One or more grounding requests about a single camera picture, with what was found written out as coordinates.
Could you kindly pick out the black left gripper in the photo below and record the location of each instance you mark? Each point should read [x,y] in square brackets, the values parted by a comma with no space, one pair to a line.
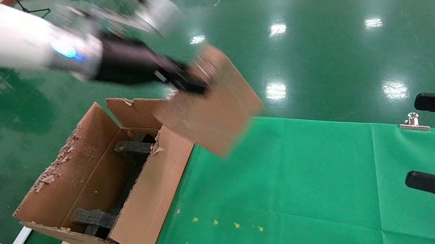
[131,62]

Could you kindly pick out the small taped cardboard box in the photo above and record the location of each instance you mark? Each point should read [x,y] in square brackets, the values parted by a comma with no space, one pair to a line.
[216,109]

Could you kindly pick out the large open cardboard carton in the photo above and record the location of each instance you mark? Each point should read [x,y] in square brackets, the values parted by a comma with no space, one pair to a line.
[149,205]

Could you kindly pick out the silver binder clip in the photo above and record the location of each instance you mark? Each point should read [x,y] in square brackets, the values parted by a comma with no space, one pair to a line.
[413,125]

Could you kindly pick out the green table cloth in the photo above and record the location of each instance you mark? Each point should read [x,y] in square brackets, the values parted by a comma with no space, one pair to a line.
[333,186]

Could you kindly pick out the black tripod stand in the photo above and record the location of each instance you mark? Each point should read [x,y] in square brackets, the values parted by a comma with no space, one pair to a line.
[34,12]

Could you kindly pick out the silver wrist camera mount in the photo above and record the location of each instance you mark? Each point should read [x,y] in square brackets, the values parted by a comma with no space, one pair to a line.
[162,12]

